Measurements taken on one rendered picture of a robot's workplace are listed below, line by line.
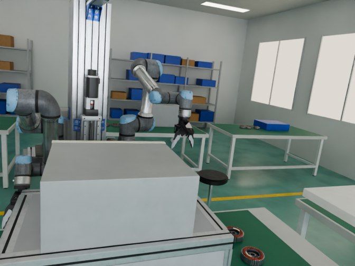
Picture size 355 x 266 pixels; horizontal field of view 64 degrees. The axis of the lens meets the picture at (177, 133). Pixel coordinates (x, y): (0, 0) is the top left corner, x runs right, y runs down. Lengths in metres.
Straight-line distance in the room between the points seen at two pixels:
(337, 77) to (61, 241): 6.00
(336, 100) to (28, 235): 5.93
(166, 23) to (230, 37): 2.00
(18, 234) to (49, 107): 0.76
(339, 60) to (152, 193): 5.85
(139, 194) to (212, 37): 8.05
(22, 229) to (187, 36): 7.75
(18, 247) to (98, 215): 0.23
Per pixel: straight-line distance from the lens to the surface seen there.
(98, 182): 0.78
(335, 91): 6.37
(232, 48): 8.99
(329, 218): 2.24
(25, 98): 1.56
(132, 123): 2.05
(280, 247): 1.72
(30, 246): 0.91
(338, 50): 6.50
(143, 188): 0.81
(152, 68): 2.02
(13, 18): 8.01
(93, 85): 2.05
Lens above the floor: 1.61
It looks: 12 degrees down
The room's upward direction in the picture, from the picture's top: 6 degrees clockwise
